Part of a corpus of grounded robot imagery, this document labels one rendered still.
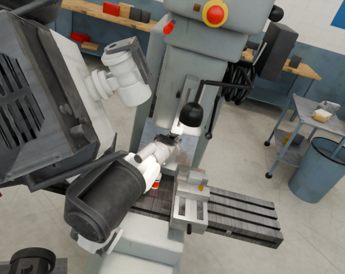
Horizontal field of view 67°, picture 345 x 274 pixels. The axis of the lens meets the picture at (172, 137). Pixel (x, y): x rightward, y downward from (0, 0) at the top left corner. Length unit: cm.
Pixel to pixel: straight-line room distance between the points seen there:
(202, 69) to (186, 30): 14
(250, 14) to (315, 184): 267
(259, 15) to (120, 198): 53
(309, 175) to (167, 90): 248
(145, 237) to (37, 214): 131
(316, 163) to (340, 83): 318
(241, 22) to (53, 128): 51
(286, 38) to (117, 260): 116
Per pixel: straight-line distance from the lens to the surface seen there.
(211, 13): 65
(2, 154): 41
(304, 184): 325
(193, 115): 77
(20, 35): 40
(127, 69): 52
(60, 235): 222
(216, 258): 232
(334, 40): 572
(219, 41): 81
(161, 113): 94
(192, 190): 118
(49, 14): 54
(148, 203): 122
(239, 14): 71
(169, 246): 121
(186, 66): 87
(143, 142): 150
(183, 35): 81
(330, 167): 309
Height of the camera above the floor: 184
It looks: 33 degrees down
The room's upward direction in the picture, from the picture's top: 16 degrees clockwise
